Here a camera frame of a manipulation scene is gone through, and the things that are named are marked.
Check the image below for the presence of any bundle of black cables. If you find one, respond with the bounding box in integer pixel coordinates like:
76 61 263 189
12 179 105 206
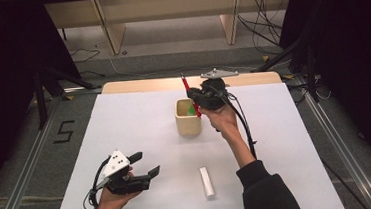
234 0 292 60

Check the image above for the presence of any white cylinder stick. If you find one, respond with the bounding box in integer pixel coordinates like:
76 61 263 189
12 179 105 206
198 165 217 199

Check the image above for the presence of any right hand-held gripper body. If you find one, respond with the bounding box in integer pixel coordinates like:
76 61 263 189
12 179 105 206
186 65 243 114

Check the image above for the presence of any person's left hand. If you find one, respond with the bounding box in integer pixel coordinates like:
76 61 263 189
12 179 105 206
92 165 145 209

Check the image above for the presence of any person's right hand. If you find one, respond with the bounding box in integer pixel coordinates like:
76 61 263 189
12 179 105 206
201 102 243 143

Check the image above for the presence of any metal floor rail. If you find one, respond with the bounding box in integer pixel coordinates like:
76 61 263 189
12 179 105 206
0 96 73 209
295 69 371 209

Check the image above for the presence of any wooden table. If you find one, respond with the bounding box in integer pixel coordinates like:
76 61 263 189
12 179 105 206
100 68 283 98

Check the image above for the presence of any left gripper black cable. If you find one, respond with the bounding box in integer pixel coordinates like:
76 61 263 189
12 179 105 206
78 155 116 209

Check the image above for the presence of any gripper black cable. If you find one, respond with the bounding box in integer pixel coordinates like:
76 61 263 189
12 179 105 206
205 78 260 165
78 155 116 209

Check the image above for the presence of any light wooden bench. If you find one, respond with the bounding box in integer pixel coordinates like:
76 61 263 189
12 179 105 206
44 0 301 61

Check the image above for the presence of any thin black floor cable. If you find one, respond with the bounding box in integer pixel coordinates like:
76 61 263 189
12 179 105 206
69 46 102 64

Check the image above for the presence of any black tripod stand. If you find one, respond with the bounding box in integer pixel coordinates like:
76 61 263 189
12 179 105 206
248 33 324 109
30 61 107 131

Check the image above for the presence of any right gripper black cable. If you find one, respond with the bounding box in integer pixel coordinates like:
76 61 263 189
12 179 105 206
205 78 260 165

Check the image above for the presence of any white foam board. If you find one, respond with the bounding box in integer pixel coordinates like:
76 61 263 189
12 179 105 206
46 75 346 209

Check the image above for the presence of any red pen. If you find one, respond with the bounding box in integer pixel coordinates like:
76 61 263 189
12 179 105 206
180 70 204 121

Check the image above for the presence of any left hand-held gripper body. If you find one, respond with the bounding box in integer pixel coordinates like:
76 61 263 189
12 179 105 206
96 146 154 197

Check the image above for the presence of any black curtain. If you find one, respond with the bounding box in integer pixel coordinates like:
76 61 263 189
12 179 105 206
0 0 93 207
276 0 371 198

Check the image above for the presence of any square wooden pen holder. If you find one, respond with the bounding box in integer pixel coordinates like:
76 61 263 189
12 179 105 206
173 96 205 138

